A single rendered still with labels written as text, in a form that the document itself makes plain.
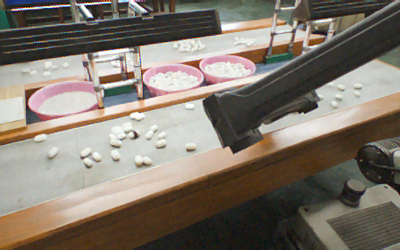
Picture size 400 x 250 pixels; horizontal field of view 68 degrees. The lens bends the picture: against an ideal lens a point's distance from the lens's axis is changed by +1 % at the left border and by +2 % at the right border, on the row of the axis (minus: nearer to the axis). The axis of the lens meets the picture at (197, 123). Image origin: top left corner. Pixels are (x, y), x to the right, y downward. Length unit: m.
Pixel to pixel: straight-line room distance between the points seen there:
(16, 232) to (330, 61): 0.70
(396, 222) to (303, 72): 0.96
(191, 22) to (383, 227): 0.94
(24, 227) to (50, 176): 0.19
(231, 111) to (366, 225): 0.89
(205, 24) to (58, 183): 0.62
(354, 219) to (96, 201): 0.88
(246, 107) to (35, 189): 0.65
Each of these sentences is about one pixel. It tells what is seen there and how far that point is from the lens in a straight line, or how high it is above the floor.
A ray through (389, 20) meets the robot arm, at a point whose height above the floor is 1.24.
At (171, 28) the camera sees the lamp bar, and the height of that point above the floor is 1.08.
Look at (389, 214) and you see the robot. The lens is 1.31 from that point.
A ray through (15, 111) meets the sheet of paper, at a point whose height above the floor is 0.78.
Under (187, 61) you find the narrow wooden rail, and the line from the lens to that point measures 1.48.
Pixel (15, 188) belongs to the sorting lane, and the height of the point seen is 0.74.
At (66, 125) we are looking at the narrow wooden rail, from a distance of 1.08.
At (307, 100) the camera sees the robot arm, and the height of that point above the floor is 0.98.
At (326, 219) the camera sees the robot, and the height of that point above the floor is 0.48.
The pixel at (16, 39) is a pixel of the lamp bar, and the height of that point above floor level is 1.09.
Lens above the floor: 1.33
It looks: 35 degrees down
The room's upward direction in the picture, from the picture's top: 1 degrees clockwise
